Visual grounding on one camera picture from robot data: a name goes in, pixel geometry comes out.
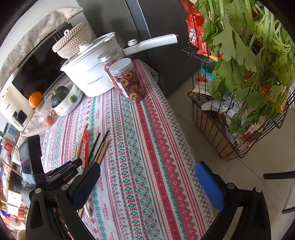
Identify glass pot lid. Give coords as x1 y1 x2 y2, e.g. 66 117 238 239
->
63 32 116 66

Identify grey floral cloth cover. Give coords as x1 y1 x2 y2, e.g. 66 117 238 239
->
0 6 83 86

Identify teal snack packet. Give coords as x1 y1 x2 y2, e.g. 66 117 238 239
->
200 62 218 82

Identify black metal bar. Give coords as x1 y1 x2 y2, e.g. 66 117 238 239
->
263 171 295 180

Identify orange pumpkin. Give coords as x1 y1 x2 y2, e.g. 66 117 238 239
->
28 91 43 108

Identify light wooden chopstick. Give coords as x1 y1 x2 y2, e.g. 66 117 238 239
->
78 141 109 218
98 139 112 164
77 142 107 218

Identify white electric pot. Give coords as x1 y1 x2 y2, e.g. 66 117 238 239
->
60 32 179 97

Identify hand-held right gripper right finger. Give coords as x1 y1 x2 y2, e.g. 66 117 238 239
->
195 161 272 240

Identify red snack packets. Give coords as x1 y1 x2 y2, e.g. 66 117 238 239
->
180 0 222 54

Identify green leafy celery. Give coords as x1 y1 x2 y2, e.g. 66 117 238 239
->
195 0 295 139

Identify black chopstick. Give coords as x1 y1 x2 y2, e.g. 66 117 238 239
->
93 130 110 162
88 132 101 163

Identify black wire rack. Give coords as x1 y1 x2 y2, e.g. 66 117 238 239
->
181 0 292 160

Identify dark green pumpkin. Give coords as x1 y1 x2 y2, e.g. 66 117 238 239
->
51 86 70 108

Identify white flower-print baking dish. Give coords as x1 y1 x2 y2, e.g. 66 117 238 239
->
51 82 80 109

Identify jar of dried fruit slices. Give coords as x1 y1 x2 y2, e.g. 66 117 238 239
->
109 58 146 103

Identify woven rope basket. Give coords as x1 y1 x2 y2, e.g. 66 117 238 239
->
52 22 92 59

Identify dark grey refrigerator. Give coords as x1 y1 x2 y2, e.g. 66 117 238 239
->
76 0 201 97

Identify jar of dried red berries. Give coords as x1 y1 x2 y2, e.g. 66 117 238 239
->
97 49 122 89

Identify white oval dish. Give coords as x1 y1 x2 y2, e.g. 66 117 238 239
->
52 89 83 116

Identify thin brown wooden chopstick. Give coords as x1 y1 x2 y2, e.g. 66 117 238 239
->
77 124 89 157

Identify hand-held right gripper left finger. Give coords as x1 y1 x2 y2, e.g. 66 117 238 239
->
25 162 102 240

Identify white oven with black door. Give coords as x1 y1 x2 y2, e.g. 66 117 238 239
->
0 22 74 132

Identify red plastic spoon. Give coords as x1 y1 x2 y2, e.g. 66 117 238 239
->
83 130 91 169

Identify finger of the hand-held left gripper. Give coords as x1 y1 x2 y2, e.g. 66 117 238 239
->
47 168 79 187
45 158 83 179

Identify red green patterned tablecloth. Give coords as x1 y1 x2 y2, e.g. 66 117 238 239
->
41 59 222 240

